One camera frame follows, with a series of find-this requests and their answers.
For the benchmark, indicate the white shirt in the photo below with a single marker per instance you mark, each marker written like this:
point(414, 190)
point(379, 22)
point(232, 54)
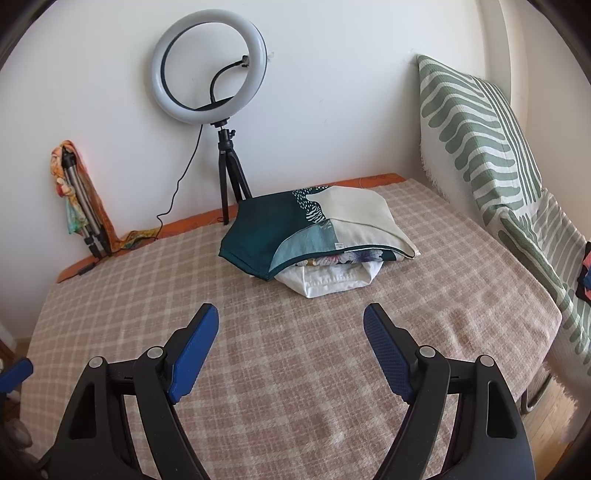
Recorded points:
point(332, 279)

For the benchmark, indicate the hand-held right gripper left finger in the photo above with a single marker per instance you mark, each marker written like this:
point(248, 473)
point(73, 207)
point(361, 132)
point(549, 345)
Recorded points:
point(191, 355)

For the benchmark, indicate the orange patterned scarf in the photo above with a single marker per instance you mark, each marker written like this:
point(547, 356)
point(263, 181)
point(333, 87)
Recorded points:
point(99, 212)

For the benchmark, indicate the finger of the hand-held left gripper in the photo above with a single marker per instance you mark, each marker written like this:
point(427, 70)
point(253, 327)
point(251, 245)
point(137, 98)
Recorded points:
point(16, 374)

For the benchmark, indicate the colourful knotted scarf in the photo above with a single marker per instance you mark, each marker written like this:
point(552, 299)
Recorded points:
point(62, 184)

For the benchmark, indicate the teal tree-print cloth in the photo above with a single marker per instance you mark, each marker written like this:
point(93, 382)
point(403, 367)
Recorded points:
point(258, 226)

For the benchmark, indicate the silver folded tripod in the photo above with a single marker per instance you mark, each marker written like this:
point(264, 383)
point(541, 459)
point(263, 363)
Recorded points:
point(81, 203)

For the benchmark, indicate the green striped throw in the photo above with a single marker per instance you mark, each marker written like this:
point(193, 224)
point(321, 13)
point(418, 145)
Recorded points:
point(471, 138)

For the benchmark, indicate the orange patterned bed sheet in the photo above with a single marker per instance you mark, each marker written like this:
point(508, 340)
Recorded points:
point(194, 221)

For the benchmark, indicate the red and black cloth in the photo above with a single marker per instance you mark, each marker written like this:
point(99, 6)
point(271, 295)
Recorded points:
point(585, 277)

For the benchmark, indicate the pink plaid blanket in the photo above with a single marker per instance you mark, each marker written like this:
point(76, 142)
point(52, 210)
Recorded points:
point(300, 369)

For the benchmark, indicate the metal bed frame leg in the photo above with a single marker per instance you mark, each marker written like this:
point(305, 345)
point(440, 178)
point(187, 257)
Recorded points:
point(535, 397)

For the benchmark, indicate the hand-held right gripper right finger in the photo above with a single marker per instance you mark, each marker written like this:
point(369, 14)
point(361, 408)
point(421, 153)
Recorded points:
point(388, 355)

